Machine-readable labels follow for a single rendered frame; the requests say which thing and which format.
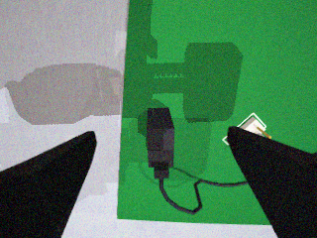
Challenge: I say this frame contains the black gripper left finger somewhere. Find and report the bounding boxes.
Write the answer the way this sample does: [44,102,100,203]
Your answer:
[0,131,96,238]

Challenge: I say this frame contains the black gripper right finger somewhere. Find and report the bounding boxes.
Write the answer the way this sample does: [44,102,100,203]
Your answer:
[226,126,317,238]

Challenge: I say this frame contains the green circuit board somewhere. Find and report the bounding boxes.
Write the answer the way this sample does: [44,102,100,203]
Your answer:
[117,0,317,225]

